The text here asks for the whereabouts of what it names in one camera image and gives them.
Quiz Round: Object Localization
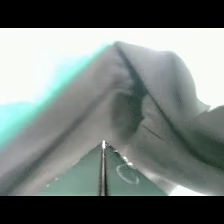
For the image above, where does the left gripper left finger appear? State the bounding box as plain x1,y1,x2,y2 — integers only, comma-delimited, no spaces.
38,141,104,197

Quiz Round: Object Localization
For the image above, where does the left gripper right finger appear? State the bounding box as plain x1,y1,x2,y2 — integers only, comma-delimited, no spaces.
103,142,168,197

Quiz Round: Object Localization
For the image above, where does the black garment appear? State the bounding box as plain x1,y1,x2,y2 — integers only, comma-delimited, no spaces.
0,40,224,197

